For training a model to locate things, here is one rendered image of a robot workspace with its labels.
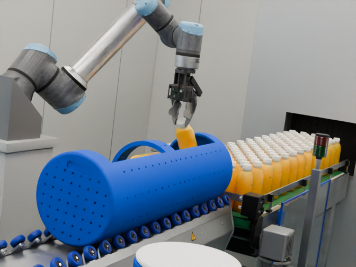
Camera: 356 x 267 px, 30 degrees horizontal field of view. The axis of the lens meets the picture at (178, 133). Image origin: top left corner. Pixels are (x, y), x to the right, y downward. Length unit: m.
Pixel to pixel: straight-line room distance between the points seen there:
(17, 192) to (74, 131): 3.75
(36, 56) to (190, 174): 0.98
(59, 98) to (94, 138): 3.89
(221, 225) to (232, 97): 4.55
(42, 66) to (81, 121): 3.73
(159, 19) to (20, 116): 0.75
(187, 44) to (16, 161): 0.90
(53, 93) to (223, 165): 0.86
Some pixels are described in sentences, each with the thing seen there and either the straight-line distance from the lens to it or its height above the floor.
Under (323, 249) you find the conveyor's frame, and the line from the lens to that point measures 4.22.
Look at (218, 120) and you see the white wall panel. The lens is 7.27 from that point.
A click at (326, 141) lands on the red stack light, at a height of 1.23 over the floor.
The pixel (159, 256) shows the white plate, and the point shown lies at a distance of 1.75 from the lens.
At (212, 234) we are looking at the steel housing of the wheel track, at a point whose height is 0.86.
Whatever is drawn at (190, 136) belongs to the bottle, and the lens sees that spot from 2.50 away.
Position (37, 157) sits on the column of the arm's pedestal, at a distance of 2.93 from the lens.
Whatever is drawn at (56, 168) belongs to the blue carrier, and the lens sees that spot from 2.02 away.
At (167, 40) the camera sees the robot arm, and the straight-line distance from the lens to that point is 2.52.
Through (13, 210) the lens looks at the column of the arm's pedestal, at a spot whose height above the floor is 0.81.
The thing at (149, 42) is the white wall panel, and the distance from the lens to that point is 7.50.
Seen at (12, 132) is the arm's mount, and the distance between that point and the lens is 2.82.
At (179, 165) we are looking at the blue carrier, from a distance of 2.28.
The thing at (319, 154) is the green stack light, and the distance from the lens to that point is 2.99.
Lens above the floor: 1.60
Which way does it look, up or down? 8 degrees down
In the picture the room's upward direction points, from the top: 7 degrees clockwise
